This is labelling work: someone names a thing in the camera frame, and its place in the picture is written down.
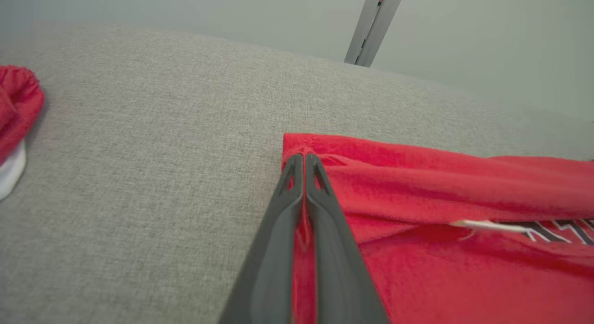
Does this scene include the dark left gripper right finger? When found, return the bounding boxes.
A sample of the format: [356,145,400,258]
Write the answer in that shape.
[304,153,389,324]

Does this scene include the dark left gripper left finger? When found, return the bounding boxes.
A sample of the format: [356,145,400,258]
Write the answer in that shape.
[218,153,304,324]

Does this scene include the red and white shorts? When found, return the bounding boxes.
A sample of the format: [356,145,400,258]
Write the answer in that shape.
[282,132,594,324]

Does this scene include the red shorts with white stripe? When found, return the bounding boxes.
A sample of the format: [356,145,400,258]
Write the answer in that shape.
[0,65,45,201]

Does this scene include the grey metal partition post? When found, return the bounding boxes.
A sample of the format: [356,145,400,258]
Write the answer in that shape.
[344,0,407,68]

